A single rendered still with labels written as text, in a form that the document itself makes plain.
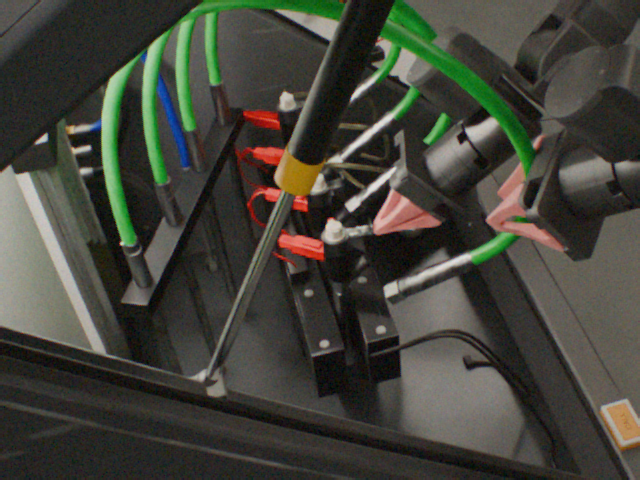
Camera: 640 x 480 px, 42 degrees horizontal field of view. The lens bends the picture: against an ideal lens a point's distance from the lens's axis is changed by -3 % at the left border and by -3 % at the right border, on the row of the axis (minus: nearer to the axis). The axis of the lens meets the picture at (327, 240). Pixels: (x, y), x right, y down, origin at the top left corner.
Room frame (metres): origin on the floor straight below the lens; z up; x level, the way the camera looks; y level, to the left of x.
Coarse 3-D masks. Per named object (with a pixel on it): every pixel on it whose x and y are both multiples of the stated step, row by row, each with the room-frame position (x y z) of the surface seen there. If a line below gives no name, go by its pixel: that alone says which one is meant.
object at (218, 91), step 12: (216, 12) 0.86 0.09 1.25; (216, 24) 0.86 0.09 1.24; (216, 36) 0.86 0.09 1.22; (216, 48) 0.86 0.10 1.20; (396, 48) 0.89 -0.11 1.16; (216, 60) 0.86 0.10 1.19; (384, 60) 0.90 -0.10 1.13; (396, 60) 0.89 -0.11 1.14; (216, 72) 0.86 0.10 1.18; (384, 72) 0.89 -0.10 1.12; (216, 84) 0.86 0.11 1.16; (360, 84) 0.89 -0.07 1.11; (372, 84) 0.88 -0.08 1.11; (216, 96) 0.85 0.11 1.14; (360, 96) 0.88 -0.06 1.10; (216, 108) 0.86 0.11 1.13; (228, 108) 0.86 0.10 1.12; (348, 108) 0.88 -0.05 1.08; (228, 120) 0.86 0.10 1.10
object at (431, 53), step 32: (224, 0) 0.57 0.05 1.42; (256, 0) 0.56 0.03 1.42; (288, 0) 0.55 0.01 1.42; (320, 0) 0.55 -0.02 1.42; (384, 32) 0.54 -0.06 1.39; (128, 64) 0.59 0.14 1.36; (448, 64) 0.53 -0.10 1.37; (480, 96) 0.52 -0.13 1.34; (512, 128) 0.51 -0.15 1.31; (128, 224) 0.60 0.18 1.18; (480, 256) 0.52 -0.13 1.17
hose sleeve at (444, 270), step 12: (468, 252) 0.53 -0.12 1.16; (444, 264) 0.53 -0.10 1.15; (456, 264) 0.52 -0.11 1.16; (468, 264) 0.52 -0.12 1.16; (408, 276) 0.54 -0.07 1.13; (420, 276) 0.53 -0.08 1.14; (432, 276) 0.53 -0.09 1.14; (444, 276) 0.52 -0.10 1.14; (456, 276) 0.52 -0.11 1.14; (408, 288) 0.53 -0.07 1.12; (420, 288) 0.53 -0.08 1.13
